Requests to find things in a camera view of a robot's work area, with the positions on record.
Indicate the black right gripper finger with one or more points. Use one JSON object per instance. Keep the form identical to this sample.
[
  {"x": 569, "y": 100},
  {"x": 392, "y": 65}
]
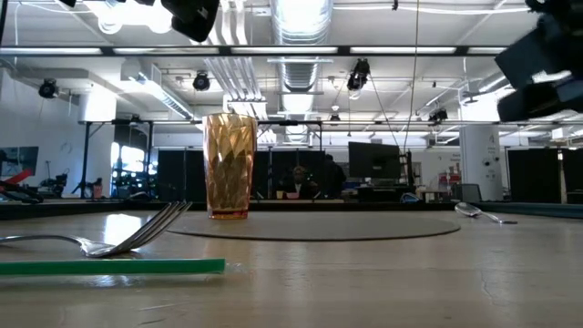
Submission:
[
  {"x": 542, "y": 102},
  {"x": 533, "y": 57}
]

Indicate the silver metal spoon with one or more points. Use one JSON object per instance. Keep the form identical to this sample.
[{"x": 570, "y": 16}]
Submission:
[{"x": 467, "y": 209}]

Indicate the amber faceted plastic tumbler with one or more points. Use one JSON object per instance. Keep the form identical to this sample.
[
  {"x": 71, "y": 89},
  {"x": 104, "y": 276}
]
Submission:
[{"x": 230, "y": 164}]

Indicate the silver metal fork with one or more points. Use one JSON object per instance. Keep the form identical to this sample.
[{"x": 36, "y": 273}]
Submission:
[{"x": 98, "y": 249}]

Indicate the green plastic straw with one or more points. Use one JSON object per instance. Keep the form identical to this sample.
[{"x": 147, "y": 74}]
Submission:
[{"x": 114, "y": 266}]

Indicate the black ceiling spotlight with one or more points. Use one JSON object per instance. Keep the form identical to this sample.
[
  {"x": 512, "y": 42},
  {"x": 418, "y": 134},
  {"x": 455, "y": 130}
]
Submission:
[
  {"x": 438, "y": 115},
  {"x": 201, "y": 82},
  {"x": 360, "y": 73},
  {"x": 48, "y": 89}
]

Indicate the black partition panel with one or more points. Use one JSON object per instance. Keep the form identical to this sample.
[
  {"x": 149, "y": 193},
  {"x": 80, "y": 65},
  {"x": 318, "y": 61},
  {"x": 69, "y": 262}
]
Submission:
[{"x": 533, "y": 175}]

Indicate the white pillar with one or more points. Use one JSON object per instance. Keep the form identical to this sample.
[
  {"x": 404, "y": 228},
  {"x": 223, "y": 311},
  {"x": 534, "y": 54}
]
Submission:
[{"x": 473, "y": 164}]

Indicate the black overhead light beam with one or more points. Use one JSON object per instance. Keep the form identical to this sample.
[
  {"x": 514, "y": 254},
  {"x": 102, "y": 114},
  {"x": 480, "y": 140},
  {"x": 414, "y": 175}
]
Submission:
[{"x": 344, "y": 50}]

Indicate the black tripod stand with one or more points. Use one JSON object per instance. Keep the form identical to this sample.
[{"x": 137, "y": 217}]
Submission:
[{"x": 86, "y": 159}]

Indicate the seated person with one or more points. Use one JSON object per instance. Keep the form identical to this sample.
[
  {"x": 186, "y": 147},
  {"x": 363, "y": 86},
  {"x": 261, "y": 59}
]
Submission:
[{"x": 299, "y": 175}]

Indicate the standing person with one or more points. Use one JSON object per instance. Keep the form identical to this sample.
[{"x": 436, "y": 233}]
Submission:
[{"x": 332, "y": 175}]

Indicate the round grey placemat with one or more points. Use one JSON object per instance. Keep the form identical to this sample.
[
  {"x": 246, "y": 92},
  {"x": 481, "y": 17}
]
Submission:
[{"x": 341, "y": 225}]

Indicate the silver ventilation duct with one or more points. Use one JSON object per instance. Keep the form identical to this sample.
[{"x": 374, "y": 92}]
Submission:
[{"x": 300, "y": 73}]

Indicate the black table frame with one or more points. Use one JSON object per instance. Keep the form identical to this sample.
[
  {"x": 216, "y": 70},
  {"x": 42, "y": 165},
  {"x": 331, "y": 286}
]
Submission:
[{"x": 68, "y": 207}]

